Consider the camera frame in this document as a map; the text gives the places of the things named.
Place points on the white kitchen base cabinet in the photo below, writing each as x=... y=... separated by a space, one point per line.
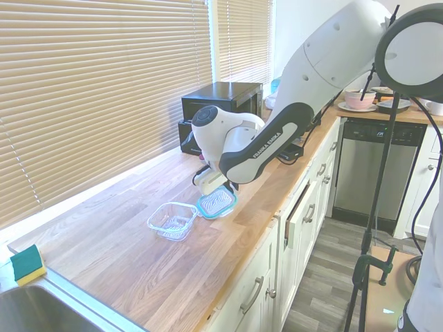
x=304 y=249

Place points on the teal glass jar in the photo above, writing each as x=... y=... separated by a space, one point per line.
x=275 y=85

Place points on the stainless steel sink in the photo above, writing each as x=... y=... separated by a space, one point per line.
x=38 y=311

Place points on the narrow beige window blind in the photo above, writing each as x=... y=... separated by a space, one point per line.
x=244 y=38

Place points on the small black electronics box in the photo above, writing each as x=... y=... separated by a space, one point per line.
x=292 y=152

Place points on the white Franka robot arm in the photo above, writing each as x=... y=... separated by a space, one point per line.
x=311 y=69

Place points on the black camera tripod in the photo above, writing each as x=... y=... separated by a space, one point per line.
x=372 y=221

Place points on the wide beige window blind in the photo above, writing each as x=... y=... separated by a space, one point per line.
x=104 y=86

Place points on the pink bowl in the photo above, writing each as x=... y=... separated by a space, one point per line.
x=358 y=99

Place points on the white plate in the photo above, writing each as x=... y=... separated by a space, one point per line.
x=356 y=109

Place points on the clear glass food container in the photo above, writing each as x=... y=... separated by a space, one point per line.
x=171 y=221

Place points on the black toaster oven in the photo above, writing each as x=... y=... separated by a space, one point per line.
x=225 y=95

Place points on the green and yellow sponge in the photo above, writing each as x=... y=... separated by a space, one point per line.
x=27 y=264

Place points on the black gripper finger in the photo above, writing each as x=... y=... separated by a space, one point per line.
x=228 y=188
x=236 y=188

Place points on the large white mug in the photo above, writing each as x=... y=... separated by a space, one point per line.
x=436 y=108

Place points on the white narrow side cabinet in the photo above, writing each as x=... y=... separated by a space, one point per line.
x=424 y=173

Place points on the brown wooden floor board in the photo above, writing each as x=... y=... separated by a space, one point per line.
x=387 y=304

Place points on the stainless steel dishwasher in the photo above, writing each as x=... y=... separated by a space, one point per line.
x=360 y=173

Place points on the teal-rimmed clear container lid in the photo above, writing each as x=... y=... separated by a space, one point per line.
x=216 y=204

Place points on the black countertop appliance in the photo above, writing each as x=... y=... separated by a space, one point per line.
x=185 y=138

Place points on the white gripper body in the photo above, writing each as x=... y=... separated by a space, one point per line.
x=211 y=181

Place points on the grey pie dish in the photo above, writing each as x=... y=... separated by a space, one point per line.
x=387 y=106

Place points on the green metal clamp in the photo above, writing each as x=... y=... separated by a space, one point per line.
x=361 y=264

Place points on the white plastic bag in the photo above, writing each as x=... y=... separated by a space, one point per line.
x=271 y=102

